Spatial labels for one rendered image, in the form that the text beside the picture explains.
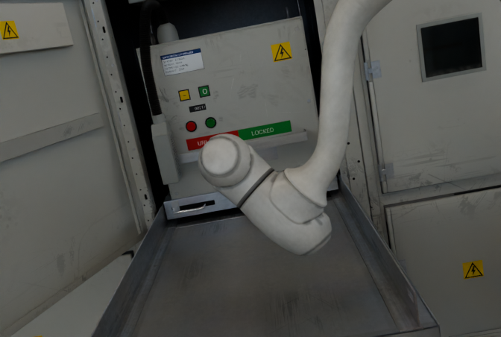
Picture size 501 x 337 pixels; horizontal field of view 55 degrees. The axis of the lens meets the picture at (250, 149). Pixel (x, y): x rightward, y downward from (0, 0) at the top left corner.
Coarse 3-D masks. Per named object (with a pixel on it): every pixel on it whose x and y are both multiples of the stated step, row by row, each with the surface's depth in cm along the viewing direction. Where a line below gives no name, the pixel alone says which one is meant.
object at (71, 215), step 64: (0, 0) 112; (64, 0) 129; (0, 64) 111; (64, 64) 128; (0, 128) 109; (64, 128) 124; (0, 192) 108; (64, 192) 124; (0, 256) 107; (64, 256) 123; (0, 320) 106
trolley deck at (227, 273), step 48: (192, 240) 136; (240, 240) 130; (336, 240) 119; (384, 240) 113; (192, 288) 109; (240, 288) 105; (288, 288) 101; (336, 288) 97; (144, 336) 94; (192, 336) 90; (240, 336) 88; (288, 336) 85; (336, 336) 82; (384, 336) 80; (432, 336) 80
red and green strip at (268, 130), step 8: (248, 128) 146; (256, 128) 146; (264, 128) 146; (272, 128) 146; (280, 128) 146; (288, 128) 146; (208, 136) 147; (240, 136) 147; (248, 136) 147; (256, 136) 147; (192, 144) 147; (200, 144) 147
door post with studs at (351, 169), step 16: (320, 0) 134; (336, 0) 134; (320, 16) 135; (320, 32) 136; (352, 96) 140; (352, 112) 141; (352, 128) 142; (352, 144) 143; (352, 160) 144; (352, 176) 145; (352, 192) 146; (368, 208) 147
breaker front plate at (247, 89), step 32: (256, 32) 140; (288, 32) 140; (160, 64) 142; (224, 64) 142; (256, 64) 142; (288, 64) 142; (160, 96) 144; (192, 96) 144; (224, 96) 144; (256, 96) 144; (288, 96) 144; (224, 128) 146; (288, 160) 148; (192, 192) 151
